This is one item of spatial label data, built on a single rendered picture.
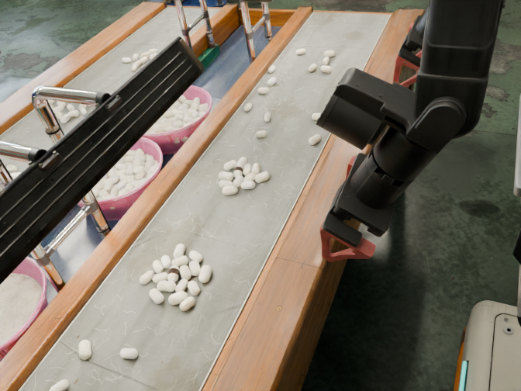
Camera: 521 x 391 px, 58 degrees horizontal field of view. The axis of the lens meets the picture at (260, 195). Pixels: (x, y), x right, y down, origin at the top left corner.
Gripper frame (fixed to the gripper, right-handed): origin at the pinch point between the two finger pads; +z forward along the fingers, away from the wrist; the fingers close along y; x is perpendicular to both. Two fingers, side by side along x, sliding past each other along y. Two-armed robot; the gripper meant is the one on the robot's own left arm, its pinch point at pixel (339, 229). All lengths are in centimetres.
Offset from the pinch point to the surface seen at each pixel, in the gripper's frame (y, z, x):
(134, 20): -111, 75, -97
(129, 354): 16.7, 36.2, -18.1
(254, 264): -9.2, 32.1, -6.6
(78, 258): -3, 58, -43
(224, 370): 14.0, 27.5, -3.1
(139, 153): -35, 53, -47
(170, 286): 2.1, 36.2, -18.7
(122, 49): -91, 74, -89
